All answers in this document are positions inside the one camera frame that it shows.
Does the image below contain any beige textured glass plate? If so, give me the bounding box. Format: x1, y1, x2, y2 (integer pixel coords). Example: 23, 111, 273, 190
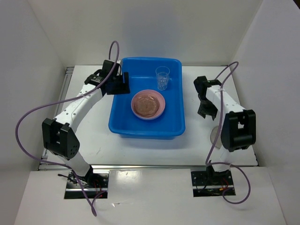
135, 93, 160, 115

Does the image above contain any grey textured glass plate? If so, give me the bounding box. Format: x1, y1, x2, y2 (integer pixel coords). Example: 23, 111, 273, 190
134, 95, 161, 117

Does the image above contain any clear plastic cup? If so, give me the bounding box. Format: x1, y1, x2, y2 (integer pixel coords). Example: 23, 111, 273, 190
156, 66, 170, 90

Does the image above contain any pink round plate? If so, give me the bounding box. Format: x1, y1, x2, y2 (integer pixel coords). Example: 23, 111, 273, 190
131, 90, 166, 117

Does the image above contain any blue plastic bin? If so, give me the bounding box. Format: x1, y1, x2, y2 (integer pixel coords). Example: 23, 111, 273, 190
108, 57, 185, 139

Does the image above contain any light blue round plate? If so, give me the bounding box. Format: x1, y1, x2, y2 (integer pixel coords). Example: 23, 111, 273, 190
136, 115, 161, 120

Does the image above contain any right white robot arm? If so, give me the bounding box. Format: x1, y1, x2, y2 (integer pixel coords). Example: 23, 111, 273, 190
194, 76, 256, 184

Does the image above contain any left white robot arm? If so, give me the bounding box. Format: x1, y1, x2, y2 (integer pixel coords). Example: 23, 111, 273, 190
42, 60, 130, 188

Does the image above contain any grey glass plate right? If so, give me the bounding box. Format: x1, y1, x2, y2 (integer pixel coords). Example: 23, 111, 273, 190
210, 126, 222, 149

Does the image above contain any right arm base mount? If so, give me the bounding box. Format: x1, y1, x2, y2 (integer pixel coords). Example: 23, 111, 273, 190
191, 170, 236, 197

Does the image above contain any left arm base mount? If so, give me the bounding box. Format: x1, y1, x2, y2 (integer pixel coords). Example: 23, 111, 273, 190
58, 172, 109, 199

